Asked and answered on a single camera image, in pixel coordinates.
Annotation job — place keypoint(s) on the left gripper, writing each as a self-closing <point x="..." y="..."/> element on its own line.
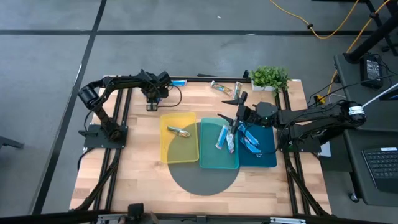
<point x="152" y="90"/>

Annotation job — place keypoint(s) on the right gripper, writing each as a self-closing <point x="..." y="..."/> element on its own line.
<point x="248" y="115"/>

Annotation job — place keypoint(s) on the green wrapper granola bar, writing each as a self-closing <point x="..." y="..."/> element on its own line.
<point x="237" y="90"/>

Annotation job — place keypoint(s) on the light blue granola bar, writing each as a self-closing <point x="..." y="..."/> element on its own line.
<point x="221" y="138"/>

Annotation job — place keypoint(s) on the green gold granola bar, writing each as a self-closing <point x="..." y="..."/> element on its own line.
<point x="178" y="131"/>

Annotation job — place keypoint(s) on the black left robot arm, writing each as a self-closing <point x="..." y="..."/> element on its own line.
<point x="102" y="84"/>

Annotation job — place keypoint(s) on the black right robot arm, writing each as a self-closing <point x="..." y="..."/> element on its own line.
<point x="311" y="116"/>

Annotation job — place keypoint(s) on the green brown granola bar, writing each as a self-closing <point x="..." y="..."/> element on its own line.
<point x="221" y="88"/>

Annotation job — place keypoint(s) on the teal plastic bin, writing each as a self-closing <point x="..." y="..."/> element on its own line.
<point x="211" y="158"/>

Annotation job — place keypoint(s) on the green plant in white pot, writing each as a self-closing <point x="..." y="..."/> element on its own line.
<point x="269" y="76"/>

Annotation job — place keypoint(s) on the yellow plastic bin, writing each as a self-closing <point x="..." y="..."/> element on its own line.
<point x="180" y="152"/>

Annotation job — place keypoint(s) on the dark blue plastic bin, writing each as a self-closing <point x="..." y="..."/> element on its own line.
<point x="267" y="155"/>

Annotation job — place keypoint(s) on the round grey woven mat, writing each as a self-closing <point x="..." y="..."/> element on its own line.
<point x="202" y="182"/>

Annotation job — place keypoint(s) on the white box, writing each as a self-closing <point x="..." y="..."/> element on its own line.
<point x="326" y="151"/>

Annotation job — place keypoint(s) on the dark grey desk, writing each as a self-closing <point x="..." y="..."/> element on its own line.
<point x="354" y="168"/>

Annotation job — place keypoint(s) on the black power adapter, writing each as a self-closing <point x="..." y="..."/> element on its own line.
<point x="371" y="71"/>

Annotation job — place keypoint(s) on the black chair base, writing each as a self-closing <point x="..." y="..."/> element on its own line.
<point x="9" y="142"/>

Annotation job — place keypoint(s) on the black caster wheel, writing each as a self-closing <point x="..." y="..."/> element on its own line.
<point x="354" y="197"/>

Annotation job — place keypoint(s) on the black desk stand leg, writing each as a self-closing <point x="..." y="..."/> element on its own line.
<point x="373" y="39"/>

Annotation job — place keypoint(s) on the black slanted monitor panel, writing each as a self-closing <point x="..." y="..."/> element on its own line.
<point x="390" y="94"/>

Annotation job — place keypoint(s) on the black keyboard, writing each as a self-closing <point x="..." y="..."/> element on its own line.
<point x="385" y="168"/>

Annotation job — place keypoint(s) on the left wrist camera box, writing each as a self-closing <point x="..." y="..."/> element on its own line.
<point x="164" y="78"/>

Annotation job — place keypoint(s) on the black aluminium table frame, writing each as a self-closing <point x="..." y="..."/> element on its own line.
<point x="202" y="79"/>

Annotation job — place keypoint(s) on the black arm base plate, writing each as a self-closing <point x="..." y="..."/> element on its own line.
<point x="312" y="146"/>
<point x="93" y="141"/>

